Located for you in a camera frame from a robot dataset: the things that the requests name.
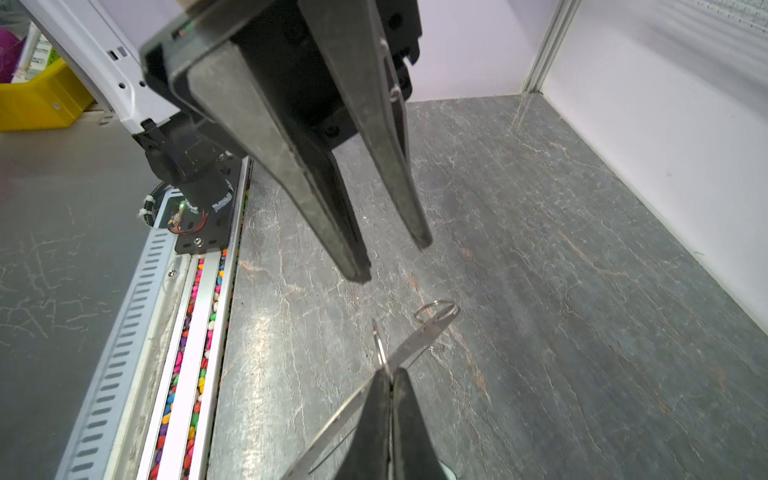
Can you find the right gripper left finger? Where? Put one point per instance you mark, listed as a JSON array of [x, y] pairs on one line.
[[368, 454]]

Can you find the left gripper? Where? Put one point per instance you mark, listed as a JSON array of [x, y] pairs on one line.
[[249, 76]]

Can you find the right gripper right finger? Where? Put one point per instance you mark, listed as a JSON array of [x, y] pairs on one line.
[[413, 454]]

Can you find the large toothed metal keyring disc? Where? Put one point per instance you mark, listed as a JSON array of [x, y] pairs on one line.
[[390, 440]]

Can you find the key with white-green tag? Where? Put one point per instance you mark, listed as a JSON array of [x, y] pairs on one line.
[[448, 473]]

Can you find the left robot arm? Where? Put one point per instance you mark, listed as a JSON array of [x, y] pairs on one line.
[[102, 41]]

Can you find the yellow plastic bin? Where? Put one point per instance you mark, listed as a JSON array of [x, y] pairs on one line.
[[54, 99]]

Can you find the aluminium rail with coloured beads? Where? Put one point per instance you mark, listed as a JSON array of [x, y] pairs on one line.
[[166, 427]]

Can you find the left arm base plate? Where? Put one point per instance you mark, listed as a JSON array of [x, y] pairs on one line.
[[204, 223]]

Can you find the white slotted cable duct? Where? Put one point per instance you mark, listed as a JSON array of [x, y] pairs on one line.
[[95, 431]]

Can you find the aluminium frame profiles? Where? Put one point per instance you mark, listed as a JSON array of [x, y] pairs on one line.
[[554, 35]]

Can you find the white wire shelf basket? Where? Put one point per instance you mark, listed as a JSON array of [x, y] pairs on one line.
[[749, 15]]

